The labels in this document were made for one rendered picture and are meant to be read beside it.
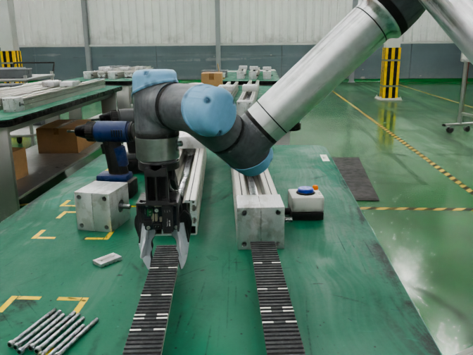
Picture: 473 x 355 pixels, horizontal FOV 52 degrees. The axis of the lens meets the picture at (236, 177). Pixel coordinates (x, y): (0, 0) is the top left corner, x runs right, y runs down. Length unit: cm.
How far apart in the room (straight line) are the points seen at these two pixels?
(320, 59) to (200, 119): 23
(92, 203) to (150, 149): 40
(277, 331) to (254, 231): 36
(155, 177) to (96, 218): 41
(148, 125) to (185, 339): 34
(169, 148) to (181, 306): 27
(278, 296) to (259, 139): 26
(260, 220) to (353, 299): 27
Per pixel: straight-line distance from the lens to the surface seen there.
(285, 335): 72
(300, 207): 122
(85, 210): 121
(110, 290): 93
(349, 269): 99
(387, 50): 1114
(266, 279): 86
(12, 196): 345
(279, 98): 81
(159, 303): 81
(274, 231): 105
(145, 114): 81
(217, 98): 72
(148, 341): 72
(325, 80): 82
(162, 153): 82
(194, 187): 121
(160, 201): 83
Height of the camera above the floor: 121
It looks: 15 degrees down
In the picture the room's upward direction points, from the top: 1 degrees counter-clockwise
